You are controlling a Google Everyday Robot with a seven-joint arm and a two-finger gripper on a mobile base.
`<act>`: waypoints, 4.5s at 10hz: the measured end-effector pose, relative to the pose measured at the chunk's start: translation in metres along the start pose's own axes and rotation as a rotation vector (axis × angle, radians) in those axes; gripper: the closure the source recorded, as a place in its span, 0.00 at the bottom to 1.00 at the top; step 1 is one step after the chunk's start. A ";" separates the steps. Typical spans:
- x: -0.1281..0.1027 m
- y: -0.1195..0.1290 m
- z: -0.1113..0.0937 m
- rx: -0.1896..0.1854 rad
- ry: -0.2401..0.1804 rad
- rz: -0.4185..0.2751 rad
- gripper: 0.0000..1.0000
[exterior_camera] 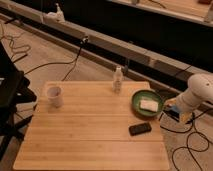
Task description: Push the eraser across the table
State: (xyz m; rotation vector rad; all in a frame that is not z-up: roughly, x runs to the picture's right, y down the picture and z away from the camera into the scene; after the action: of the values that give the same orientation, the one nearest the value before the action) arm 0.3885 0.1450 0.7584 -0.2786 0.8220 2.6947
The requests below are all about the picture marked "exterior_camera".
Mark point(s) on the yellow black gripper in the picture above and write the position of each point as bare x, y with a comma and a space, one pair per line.
173, 111

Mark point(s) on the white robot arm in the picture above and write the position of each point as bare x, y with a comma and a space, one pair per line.
200, 89

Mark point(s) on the white sponge on plate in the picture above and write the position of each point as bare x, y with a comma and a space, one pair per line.
149, 105

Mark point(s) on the green round plate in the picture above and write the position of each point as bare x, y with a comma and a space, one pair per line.
146, 95

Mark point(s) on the clear plastic bottle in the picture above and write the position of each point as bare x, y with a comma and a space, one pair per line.
117, 79

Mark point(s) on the white plastic cup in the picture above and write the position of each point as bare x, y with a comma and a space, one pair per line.
54, 95

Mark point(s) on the white object on ledge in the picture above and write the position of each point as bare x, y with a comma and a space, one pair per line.
58, 15

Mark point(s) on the black chair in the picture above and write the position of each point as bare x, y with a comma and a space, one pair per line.
13, 90

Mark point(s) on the long white ledge rail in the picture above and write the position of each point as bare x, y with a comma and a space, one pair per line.
166, 46

